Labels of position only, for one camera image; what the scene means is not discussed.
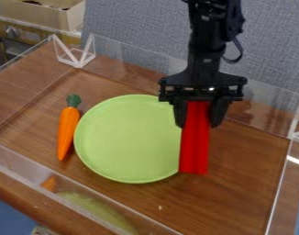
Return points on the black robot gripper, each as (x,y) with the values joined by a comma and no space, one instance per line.
(202,83)

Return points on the red plastic block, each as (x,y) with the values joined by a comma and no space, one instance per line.
(196,139)

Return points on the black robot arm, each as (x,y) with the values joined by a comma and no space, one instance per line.
(216,22)

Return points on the green round plate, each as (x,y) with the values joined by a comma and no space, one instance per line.
(128,140)

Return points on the orange toy carrot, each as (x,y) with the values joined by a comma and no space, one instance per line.
(69,120)

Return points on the cardboard box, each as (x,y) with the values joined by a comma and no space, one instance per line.
(60,14)

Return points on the wooden shelf with knob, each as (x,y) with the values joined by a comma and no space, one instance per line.
(32,33)

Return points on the clear acrylic enclosure wall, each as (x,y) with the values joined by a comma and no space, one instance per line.
(246,197)

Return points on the clear acrylic corner bracket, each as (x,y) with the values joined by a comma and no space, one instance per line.
(74,56)

